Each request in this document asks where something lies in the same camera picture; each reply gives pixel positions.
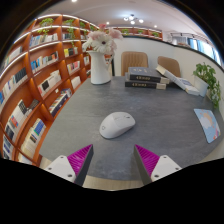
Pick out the white leaning book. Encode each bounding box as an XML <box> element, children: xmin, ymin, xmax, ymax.
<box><xmin>155</xmin><ymin>64</ymin><xmax>188</xmax><ymax>91</ymax></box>

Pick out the green potted plant white pot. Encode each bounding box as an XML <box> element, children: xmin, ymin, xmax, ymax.
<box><xmin>192</xmin><ymin>62</ymin><xmax>222</xmax><ymax>109</ymax></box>

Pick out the pink and white flower bouquet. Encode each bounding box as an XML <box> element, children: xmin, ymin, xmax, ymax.
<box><xmin>81</xmin><ymin>23</ymin><xmax>124</xmax><ymax>56</ymax></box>

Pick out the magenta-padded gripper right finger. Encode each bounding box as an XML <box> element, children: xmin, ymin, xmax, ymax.
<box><xmin>133</xmin><ymin>144</ymin><xmax>183</xmax><ymax>186</ymax></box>

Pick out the white computer mouse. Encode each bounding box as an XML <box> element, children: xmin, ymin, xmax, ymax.
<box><xmin>98</xmin><ymin>111</ymin><xmax>137</xmax><ymax>140</ymax></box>

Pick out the dark grey hardcover book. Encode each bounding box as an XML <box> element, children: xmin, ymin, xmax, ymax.
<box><xmin>127</xmin><ymin>66</ymin><xmax>170</xmax><ymax>85</ymax></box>
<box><xmin>124</xmin><ymin>73</ymin><xmax>167</xmax><ymax>90</ymax></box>

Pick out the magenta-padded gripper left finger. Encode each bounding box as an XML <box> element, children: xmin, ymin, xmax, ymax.
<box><xmin>44</xmin><ymin>144</ymin><xmax>95</xmax><ymax>187</ymax></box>

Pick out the wooden wall shelf with plants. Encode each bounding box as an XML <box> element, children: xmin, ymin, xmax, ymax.
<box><xmin>108</xmin><ymin>26</ymin><xmax>164</xmax><ymax>41</ymax></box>

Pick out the white ceramic pitcher vase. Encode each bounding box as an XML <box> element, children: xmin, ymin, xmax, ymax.
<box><xmin>85</xmin><ymin>49</ymin><xmax>113</xmax><ymax>85</ymax></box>

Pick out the curved wooden bookshelf unit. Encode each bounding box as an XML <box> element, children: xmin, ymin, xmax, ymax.
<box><xmin>0</xmin><ymin>13</ymin><xmax>101</xmax><ymax>166</ymax></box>

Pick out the tan upholstered chair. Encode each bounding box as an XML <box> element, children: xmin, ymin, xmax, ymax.
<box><xmin>120</xmin><ymin>51</ymin><xmax>149</xmax><ymax>77</ymax></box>
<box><xmin>157</xmin><ymin>55</ymin><xmax>182</xmax><ymax>78</ymax></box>

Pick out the light blue printed mouse pad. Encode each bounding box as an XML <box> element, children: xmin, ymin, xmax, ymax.
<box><xmin>193</xmin><ymin>108</ymin><xmax>222</xmax><ymax>144</ymax></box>

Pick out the window with curtains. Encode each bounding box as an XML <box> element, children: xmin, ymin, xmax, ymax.
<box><xmin>169</xmin><ymin>32</ymin><xmax>223</xmax><ymax>66</ymax></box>

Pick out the cluster of ceiling lights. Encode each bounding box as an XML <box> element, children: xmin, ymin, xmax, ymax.
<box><xmin>123</xmin><ymin>13</ymin><xmax>145</xmax><ymax>26</ymax></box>

